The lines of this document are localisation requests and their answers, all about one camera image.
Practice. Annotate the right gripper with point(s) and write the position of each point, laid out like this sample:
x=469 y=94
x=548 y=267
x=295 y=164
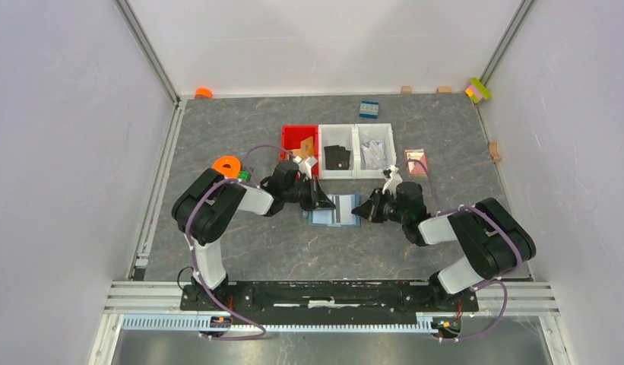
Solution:
x=369 y=210

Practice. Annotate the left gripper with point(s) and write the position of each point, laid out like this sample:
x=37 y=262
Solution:
x=318 y=198

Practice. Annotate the silver credit card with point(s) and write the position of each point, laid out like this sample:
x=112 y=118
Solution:
x=344 y=204

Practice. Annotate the blue card holder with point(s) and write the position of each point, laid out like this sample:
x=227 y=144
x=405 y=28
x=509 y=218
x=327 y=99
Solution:
x=324 y=217

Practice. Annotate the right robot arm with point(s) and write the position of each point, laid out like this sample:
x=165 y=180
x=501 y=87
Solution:
x=492 y=241

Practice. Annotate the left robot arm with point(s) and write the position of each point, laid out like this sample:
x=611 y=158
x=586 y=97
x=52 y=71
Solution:
x=204 y=211

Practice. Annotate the black card in bin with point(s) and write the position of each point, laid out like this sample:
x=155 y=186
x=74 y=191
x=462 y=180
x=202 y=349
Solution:
x=337 y=157

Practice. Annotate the gold cards in red bin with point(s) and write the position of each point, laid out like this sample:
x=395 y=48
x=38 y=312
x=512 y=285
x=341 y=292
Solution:
x=306 y=148

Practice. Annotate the silver VIP cards in bin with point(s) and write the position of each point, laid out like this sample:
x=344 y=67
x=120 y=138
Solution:
x=374 y=156

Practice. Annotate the playing card box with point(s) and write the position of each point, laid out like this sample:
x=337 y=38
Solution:
x=417 y=163

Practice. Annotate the white middle plastic bin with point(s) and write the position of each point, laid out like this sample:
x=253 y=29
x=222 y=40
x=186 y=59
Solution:
x=339 y=134

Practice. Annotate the red plastic bin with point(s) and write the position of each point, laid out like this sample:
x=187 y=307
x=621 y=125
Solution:
x=292 y=135

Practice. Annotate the green toy brick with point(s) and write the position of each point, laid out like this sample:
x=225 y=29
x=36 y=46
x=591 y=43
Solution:
x=244 y=176

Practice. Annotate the orange plastic loop toy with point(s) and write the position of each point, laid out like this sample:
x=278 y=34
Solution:
x=229 y=166

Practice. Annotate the blue and grey brick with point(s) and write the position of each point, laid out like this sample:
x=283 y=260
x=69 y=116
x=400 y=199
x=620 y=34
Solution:
x=369 y=109

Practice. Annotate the wooden arch block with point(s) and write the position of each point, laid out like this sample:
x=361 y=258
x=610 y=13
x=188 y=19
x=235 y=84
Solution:
x=493 y=148

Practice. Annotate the wooden block middle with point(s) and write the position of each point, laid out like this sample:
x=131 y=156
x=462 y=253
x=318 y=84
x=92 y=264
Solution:
x=444 y=90

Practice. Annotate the orange tape roll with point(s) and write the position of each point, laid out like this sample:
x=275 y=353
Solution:
x=203 y=93

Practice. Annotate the colourful brick stack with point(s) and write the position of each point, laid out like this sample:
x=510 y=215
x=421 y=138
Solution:
x=477 y=91

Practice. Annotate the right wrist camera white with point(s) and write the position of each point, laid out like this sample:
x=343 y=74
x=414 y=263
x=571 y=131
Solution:
x=392 y=179

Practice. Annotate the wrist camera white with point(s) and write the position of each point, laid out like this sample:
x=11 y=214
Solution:
x=392 y=179
x=306 y=165

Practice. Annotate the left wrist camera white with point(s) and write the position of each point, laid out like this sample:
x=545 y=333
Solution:
x=306 y=165

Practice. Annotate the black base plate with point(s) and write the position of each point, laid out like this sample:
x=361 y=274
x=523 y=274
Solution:
x=322 y=302

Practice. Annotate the blue toothed rail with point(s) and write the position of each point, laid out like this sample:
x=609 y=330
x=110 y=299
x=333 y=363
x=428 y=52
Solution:
x=207 y=323

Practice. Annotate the aluminium frame post left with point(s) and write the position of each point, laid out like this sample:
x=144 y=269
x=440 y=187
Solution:
x=131 y=19

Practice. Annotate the aluminium frame post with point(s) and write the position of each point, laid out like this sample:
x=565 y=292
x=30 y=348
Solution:
x=131 y=19
x=511 y=31

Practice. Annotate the aluminium frame post right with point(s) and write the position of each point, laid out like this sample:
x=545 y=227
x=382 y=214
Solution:
x=511 y=31

